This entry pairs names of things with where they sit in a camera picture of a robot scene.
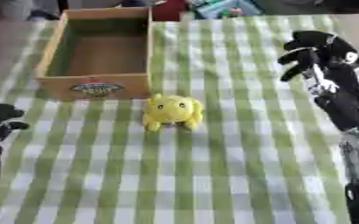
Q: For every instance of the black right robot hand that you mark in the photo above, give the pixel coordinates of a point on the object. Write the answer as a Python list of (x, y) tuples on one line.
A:
[(341, 87)]

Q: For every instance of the tan cardboard box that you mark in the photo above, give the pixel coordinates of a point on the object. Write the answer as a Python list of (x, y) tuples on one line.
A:
[(97, 55)]

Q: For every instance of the teal box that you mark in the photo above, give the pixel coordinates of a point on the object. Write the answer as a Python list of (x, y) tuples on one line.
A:
[(227, 8)]

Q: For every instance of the yellow soft toy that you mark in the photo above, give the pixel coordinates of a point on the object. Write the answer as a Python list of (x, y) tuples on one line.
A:
[(172, 112)]

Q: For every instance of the red object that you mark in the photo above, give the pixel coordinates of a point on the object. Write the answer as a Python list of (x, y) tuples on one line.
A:
[(168, 10)]

